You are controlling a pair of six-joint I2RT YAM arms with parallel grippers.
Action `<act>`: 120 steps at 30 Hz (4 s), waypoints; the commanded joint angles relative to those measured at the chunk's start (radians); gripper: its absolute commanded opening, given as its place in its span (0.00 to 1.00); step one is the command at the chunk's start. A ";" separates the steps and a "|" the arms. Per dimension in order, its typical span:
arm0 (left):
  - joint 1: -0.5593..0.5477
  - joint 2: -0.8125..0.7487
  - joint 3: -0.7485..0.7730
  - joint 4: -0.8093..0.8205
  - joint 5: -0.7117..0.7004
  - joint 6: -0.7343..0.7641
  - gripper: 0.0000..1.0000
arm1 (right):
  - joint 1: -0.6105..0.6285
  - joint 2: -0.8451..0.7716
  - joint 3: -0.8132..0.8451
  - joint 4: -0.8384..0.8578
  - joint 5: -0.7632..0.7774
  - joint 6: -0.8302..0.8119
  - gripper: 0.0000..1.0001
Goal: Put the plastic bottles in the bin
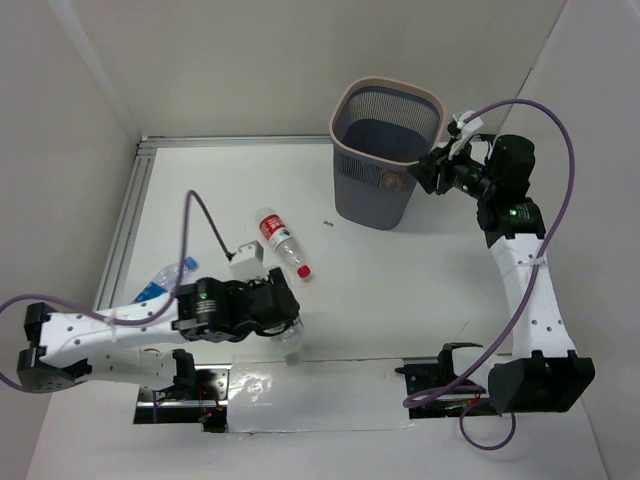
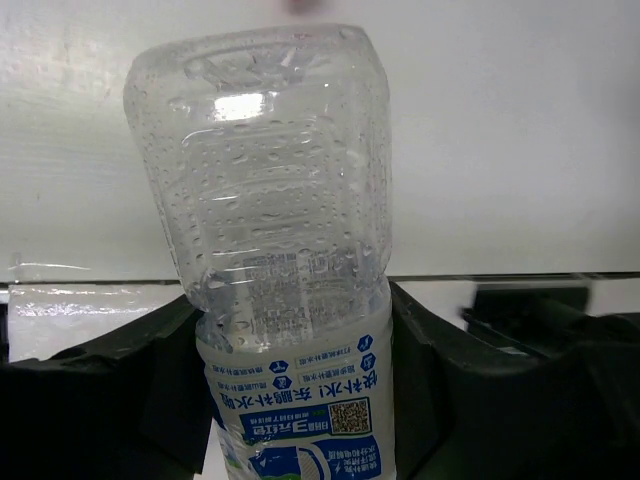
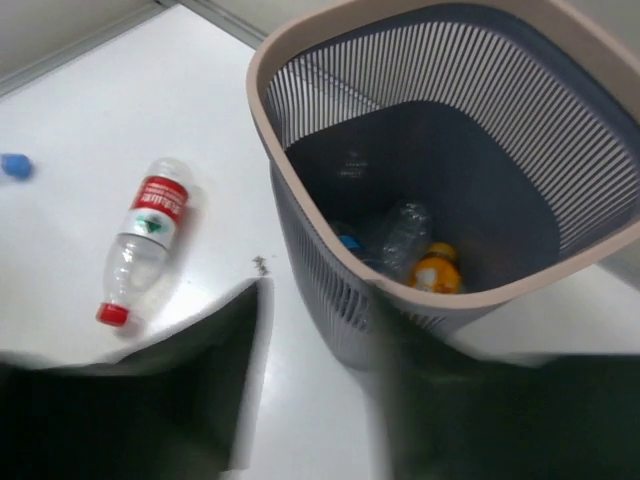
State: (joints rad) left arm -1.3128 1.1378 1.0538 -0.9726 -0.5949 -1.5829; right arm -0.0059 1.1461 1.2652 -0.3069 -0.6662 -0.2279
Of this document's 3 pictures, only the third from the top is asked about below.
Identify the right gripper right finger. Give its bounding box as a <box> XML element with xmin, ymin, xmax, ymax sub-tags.
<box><xmin>369</xmin><ymin>284</ymin><xmax>639</xmax><ymax>479</ymax></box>

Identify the orange juice bottle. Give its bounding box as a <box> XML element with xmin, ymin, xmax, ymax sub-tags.
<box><xmin>409</xmin><ymin>242</ymin><xmax>462</xmax><ymax>294</ymax></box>

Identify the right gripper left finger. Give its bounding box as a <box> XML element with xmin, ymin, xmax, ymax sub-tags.
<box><xmin>1</xmin><ymin>279</ymin><xmax>272</xmax><ymax>479</ymax></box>

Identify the red label clear bottle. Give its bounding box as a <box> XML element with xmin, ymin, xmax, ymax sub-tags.
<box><xmin>96</xmin><ymin>158</ymin><xmax>192</xmax><ymax>327</ymax></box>

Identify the clear unlabelled plastic bottle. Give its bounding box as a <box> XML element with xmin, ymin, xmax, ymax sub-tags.
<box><xmin>373</xmin><ymin>200</ymin><xmax>433</xmax><ymax>284</ymax></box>

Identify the blue label clear bottle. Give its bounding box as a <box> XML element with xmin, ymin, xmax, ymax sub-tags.
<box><xmin>330</xmin><ymin>222</ymin><xmax>364</xmax><ymax>253</ymax></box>

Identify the aluminium frame rail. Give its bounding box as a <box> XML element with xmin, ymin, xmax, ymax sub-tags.
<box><xmin>1</xmin><ymin>1</ymin><xmax>267</xmax><ymax>97</ymax></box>

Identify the grey mesh waste bin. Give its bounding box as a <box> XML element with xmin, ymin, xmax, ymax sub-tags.
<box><xmin>247</xmin><ymin>1</ymin><xmax>639</xmax><ymax>369</ymax></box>

